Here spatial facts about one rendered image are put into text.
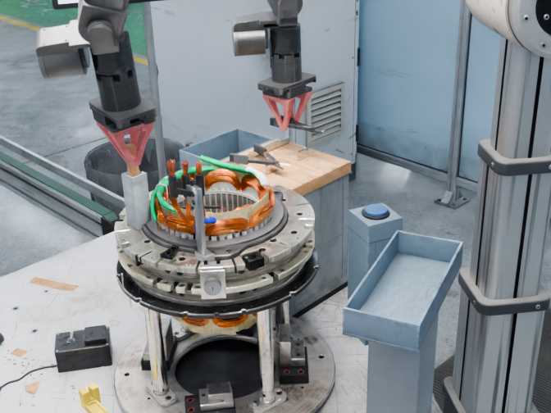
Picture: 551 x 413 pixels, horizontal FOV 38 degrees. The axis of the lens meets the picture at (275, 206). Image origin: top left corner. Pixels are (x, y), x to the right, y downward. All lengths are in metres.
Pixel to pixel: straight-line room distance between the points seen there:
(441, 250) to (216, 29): 2.66
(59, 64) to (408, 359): 0.65
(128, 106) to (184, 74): 2.92
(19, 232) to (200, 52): 1.21
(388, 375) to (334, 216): 0.44
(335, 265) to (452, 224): 2.08
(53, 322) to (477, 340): 0.82
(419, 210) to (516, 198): 2.47
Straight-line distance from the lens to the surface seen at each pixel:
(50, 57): 1.15
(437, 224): 3.66
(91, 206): 2.15
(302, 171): 1.50
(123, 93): 1.15
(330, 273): 1.62
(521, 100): 1.27
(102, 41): 1.08
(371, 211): 1.40
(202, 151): 1.67
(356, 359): 1.47
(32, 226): 3.84
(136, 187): 1.23
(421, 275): 1.25
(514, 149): 1.30
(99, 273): 1.79
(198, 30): 3.91
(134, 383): 1.41
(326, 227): 1.55
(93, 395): 1.40
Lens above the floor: 1.66
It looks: 26 degrees down
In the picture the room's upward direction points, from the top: 2 degrees counter-clockwise
